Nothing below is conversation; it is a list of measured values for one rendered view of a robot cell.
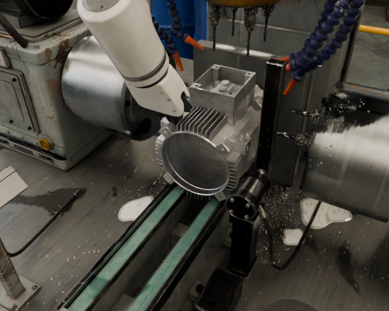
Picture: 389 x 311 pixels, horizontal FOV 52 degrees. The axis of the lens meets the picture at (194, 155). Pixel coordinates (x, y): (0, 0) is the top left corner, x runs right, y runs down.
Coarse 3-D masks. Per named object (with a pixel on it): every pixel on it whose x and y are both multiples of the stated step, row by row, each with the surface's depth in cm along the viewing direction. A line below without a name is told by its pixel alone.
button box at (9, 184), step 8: (8, 168) 70; (0, 176) 68; (8, 176) 69; (16, 176) 70; (0, 184) 68; (8, 184) 69; (16, 184) 70; (24, 184) 71; (0, 192) 68; (8, 192) 69; (16, 192) 70; (0, 200) 68; (8, 200) 68; (0, 208) 67
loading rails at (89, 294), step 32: (160, 192) 87; (160, 224) 83; (192, 224) 81; (224, 224) 88; (128, 256) 75; (160, 256) 87; (192, 256) 75; (96, 288) 69; (128, 288) 78; (160, 288) 69; (192, 288) 80
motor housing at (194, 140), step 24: (192, 120) 78; (216, 120) 78; (240, 120) 83; (168, 144) 84; (192, 144) 93; (168, 168) 86; (192, 168) 90; (216, 168) 91; (240, 168) 78; (192, 192) 86; (216, 192) 82
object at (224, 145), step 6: (258, 96) 88; (252, 102) 87; (258, 102) 87; (258, 108) 87; (168, 126) 79; (174, 126) 80; (162, 132) 80; (168, 132) 79; (216, 144) 75; (222, 144) 74; (228, 144) 75; (222, 150) 75; (228, 150) 74; (168, 174) 86; (168, 180) 87; (222, 192) 82; (228, 192) 83; (222, 198) 82
